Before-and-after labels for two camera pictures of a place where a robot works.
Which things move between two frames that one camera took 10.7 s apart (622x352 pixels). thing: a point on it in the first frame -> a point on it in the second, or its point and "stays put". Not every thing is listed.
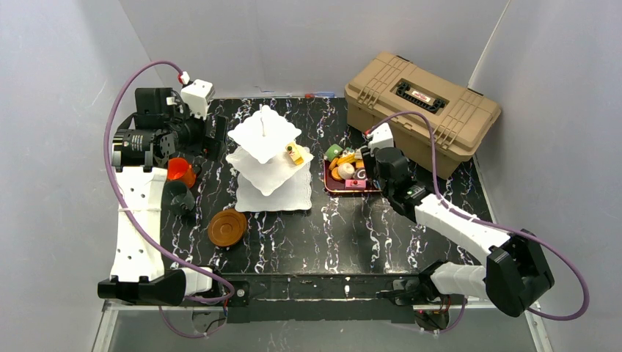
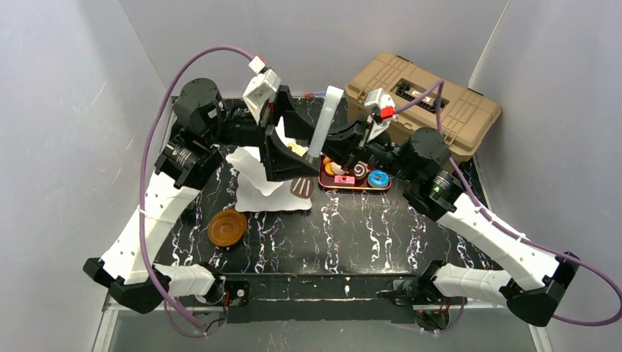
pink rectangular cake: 355,184 -> 345,180
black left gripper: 213,138 -> 271,134
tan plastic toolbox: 389,84 stays put
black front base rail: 315,297 stays put
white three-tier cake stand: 266,178 stays put
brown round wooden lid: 227,228 stays put
